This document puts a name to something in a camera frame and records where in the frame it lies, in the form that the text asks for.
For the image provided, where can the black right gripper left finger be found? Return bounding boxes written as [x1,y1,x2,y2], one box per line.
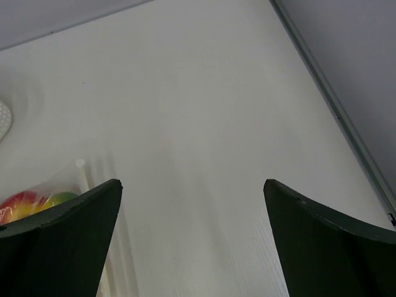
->
[1,179,123,297]

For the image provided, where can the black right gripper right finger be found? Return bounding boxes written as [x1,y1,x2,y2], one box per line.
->
[264,179,395,296]

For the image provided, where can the clear zip top bag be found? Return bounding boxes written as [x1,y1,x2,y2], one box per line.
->
[1,159,139,296]

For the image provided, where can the red yellow fake apple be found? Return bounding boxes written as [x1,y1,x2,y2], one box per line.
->
[1,191,51,225]

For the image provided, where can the white perforated plastic basket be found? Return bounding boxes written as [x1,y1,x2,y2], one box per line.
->
[0,101,12,140]

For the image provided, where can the aluminium corner frame post right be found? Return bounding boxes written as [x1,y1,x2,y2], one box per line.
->
[272,1,395,222]

